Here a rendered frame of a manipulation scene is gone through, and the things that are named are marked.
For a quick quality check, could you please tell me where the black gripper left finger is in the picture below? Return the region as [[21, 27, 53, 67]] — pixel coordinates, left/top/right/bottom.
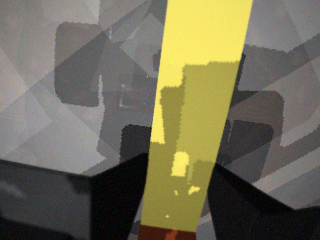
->
[[0, 153, 149, 240]]

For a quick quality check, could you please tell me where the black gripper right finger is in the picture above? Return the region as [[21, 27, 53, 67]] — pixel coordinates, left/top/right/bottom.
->
[[207, 162, 320, 240]]

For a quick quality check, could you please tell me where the yellow bar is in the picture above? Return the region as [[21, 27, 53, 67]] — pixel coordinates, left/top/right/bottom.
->
[[137, 0, 252, 240]]

